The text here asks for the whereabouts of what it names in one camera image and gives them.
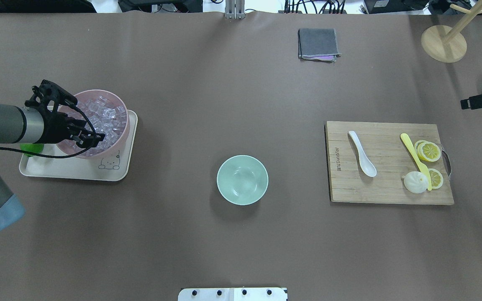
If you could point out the pink bowl of ice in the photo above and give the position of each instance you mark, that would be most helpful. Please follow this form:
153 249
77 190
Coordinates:
109 116

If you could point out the lemon slice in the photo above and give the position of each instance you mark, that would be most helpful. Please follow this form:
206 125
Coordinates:
436 177
427 151

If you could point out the bamboo cutting board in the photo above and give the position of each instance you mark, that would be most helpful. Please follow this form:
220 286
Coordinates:
383 146

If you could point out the aluminium frame post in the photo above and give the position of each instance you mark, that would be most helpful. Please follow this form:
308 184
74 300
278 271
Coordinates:
234 9

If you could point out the grey folded cloth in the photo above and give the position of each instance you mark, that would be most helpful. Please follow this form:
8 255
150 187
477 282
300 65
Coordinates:
318 44

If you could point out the wooden mug tree stand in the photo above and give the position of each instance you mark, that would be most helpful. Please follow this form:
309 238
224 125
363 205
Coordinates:
447 44

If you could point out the cream plastic tray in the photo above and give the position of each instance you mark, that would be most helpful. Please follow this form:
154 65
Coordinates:
113 167

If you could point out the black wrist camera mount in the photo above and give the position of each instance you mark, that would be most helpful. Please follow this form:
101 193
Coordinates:
48 96

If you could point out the white steamed bun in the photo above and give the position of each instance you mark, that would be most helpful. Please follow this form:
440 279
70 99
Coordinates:
415 182

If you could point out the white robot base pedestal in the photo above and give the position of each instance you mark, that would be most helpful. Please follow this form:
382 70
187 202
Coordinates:
234 294

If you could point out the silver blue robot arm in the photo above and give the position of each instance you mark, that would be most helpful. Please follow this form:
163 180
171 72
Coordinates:
39 122

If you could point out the mint green bowl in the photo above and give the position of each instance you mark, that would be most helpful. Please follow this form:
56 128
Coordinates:
242 180

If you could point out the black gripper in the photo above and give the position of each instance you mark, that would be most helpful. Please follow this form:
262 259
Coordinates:
54 126

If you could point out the green lime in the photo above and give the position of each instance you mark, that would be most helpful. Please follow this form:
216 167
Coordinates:
31 150

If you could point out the yellow plastic knife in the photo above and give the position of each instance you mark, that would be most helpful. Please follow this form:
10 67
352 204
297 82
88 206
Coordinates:
413 153

